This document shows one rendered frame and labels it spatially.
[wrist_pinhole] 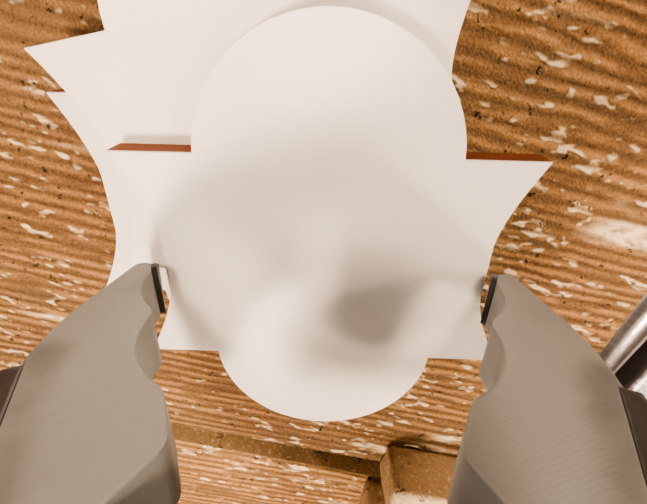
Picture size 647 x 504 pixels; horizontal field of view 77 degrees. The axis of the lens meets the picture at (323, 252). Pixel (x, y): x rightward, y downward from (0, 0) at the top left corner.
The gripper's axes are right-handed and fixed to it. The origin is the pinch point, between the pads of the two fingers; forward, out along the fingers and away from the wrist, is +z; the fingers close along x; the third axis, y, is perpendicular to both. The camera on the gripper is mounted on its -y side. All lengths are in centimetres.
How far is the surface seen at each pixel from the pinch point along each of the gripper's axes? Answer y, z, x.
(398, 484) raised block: 11.9, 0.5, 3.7
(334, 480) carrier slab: 15.3, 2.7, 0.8
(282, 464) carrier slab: 14.1, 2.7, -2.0
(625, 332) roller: 5.7, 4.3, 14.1
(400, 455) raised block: 11.9, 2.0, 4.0
